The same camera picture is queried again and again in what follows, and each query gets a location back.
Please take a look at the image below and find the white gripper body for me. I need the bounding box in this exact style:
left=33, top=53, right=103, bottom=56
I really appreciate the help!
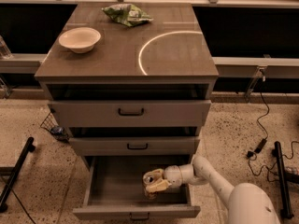
left=164, top=165, right=183, bottom=185

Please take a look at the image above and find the black stand leg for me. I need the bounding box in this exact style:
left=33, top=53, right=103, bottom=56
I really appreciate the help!
left=0, top=137, right=36, bottom=213
left=272, top=141, right=293, bottom=219

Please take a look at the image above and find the top grey drawer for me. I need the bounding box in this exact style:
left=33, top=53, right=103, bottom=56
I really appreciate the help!
left=50, top=100, right=211, bottom=128

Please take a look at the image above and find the black power adapter cable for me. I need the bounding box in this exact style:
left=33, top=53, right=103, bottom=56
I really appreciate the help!
left=246, top=91, right=299, bottom=183

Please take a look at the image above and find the grey drawer cabinet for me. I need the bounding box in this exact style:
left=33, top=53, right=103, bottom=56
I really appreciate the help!
left=34, top=2, right=220, bottom=161

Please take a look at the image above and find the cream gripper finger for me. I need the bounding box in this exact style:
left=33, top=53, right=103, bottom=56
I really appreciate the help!
left=145, top=179, right=171, bottom=193
left=143, top=169, right=164, bottom=181

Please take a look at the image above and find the bottom grey drawer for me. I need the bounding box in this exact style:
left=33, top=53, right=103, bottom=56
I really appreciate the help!
left=73, top=155, right=200, bottom=220

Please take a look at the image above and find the green chip bag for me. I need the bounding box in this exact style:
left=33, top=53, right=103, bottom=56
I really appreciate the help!
left=102, top=4, right=153, bottom=27

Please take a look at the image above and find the clear plastic bottle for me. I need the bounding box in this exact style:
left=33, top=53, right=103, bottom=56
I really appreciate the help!
left=0, top=36, right=13, bottom=59

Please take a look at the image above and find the white bowl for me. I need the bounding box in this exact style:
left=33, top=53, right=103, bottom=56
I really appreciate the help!
left=59, top=27, right=101, bottom=54

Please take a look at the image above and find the metal rail bracket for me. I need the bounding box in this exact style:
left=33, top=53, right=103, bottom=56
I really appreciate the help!
left=244, top=66, right=267, bottom=103

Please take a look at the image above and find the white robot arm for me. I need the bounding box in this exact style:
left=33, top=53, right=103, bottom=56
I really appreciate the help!
left=143, top=155, right=280, bottom=224

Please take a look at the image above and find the black wire basket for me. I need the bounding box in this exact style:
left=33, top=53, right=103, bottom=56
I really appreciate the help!
left=40, top=113, right=69, bottom=143

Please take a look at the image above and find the grey drawer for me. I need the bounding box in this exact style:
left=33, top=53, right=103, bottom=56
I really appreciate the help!
left=73, top=155, right=200, bottom=220
left=70, top=136, right=199, bottom=156
left=50, top=100, right=211, bottom=128

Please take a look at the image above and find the right black stand leg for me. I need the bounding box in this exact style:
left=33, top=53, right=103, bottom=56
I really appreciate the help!
left=272, top=141, right=293, bottom=219

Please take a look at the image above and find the left black stand leg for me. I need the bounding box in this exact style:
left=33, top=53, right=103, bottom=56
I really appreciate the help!
left=0, top=137, right=36, bottom=213

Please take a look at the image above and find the middle grey drawer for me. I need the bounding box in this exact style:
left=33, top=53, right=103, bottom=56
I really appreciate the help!
left=70, top=136, right=199, bottom=156

